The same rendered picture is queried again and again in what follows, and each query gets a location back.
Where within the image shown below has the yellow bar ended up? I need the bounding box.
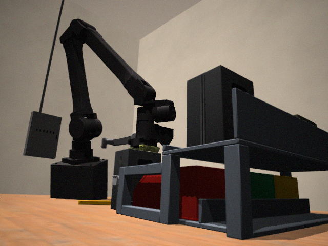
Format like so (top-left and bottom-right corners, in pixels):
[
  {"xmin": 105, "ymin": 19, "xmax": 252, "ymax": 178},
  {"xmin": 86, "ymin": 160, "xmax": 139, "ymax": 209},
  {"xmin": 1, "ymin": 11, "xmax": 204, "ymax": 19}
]
[{"xmin": 78, "ymin": 200, "xmax": 111, "ymax": 205}]

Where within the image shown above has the yellow bin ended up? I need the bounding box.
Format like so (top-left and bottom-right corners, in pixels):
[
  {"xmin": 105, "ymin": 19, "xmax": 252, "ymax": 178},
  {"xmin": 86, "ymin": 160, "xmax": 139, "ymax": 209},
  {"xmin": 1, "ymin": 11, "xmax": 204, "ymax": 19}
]
[{"xmin": 274, "ymin": 175, "xmax": 299, "ymax": 199}]

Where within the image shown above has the green open bin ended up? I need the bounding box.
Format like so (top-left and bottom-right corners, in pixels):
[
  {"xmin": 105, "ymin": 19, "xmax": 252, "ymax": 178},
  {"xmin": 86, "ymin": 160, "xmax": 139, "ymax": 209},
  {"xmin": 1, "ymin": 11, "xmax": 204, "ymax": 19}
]
[{"xmin": 250, "ymin": 172, "xmax": 275, "ymax": 199}]

